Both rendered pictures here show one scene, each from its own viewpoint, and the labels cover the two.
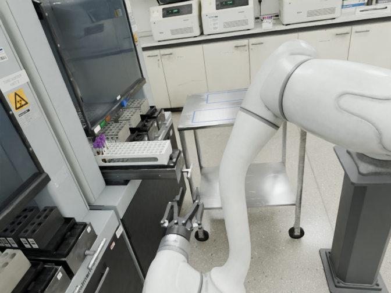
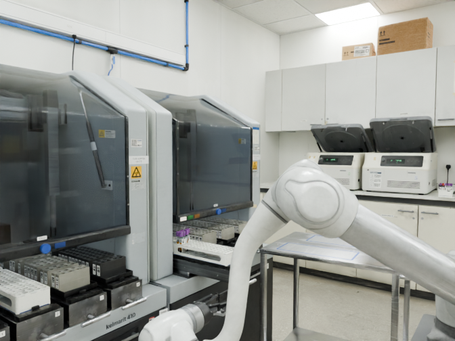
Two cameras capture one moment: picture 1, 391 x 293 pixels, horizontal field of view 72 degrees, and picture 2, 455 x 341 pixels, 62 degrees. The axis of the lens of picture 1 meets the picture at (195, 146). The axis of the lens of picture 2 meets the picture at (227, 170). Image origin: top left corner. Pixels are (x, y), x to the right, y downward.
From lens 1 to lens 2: 0.67 m
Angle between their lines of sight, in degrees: 34
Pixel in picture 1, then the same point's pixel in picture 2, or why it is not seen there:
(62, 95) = (166, 182)
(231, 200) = (234, 268)
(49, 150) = (139, 214)
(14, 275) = (77, 280)
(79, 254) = (122, 296)
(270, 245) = not seen: outside the picture
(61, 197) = (132, 254)
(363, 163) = (436, 330)
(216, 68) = not seen: hidden behind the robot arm
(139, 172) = (202, 268)
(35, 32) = (166, 137)
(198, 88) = not seen: hidden behind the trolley
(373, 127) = (292, 198)
